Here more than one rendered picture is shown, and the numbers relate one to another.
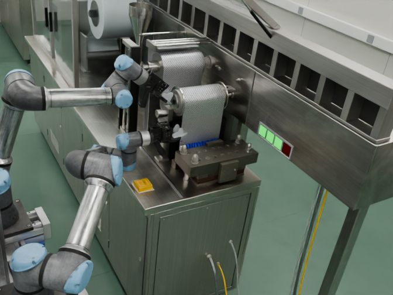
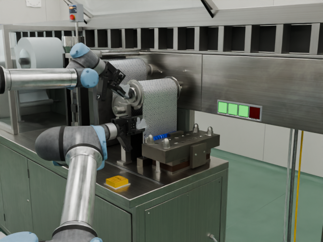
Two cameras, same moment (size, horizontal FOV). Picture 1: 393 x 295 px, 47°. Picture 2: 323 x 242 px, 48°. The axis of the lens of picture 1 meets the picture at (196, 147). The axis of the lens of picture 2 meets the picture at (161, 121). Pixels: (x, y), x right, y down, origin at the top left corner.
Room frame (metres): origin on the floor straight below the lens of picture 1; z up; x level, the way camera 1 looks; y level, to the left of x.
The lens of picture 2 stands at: (0.28, 0.31, 1.52)
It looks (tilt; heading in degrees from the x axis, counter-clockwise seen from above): 13 degrees down; 349
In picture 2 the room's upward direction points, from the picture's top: straight up
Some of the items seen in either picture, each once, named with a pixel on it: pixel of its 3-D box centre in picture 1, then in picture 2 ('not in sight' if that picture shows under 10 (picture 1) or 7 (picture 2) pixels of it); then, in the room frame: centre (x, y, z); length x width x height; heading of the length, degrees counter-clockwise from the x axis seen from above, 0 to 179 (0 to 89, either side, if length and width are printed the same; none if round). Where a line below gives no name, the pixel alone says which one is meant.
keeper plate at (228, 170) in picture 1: (228, 171); (198, 154); (1.88, -0.17, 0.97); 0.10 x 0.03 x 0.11; 123
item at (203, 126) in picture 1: (201, 127); (160, 119); (2.03, -0.01, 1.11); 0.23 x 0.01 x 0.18; 123
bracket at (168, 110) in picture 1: (163, 134); (123, 134); (2.02, 0.18, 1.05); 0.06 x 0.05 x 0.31; 123
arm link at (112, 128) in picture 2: (144, 137); (108, 131); (1.86, 0.25, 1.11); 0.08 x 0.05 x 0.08; 33
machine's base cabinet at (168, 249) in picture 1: (114, 148); (58, 190); (2.82, 0.60, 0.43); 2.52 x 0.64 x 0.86; 33
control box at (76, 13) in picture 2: not in sight; (75, 13); (2.48, 0.40, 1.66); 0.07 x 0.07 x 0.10; 49
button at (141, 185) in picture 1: (142, 185); (117, 181); (1.75, 0.23, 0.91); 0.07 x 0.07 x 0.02; 33
